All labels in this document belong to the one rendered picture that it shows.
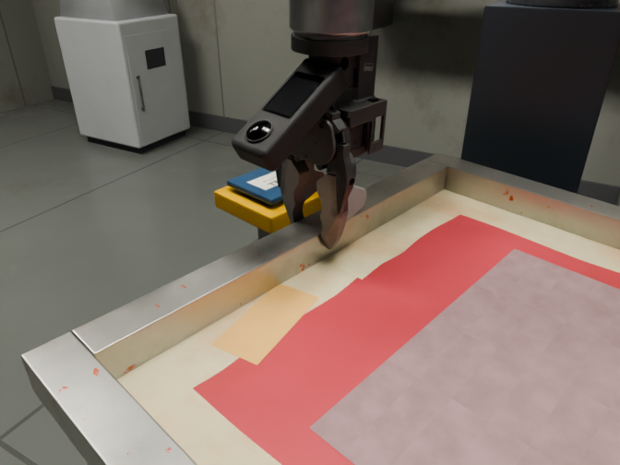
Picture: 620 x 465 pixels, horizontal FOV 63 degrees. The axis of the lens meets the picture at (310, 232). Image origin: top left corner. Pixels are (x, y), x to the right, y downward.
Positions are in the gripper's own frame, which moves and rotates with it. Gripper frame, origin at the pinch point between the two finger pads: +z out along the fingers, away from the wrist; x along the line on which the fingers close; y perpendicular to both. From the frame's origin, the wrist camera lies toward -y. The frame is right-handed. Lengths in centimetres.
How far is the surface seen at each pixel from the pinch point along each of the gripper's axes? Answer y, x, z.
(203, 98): 198, 301, 83
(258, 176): 11.4, 21.4, 3.7
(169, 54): 166, 292, 44
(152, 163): 126, 263, 106
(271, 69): 214, 239, 53
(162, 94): 155, 288, 69
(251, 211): 5.7, 16.6, 5.8
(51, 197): 56, 258, 106
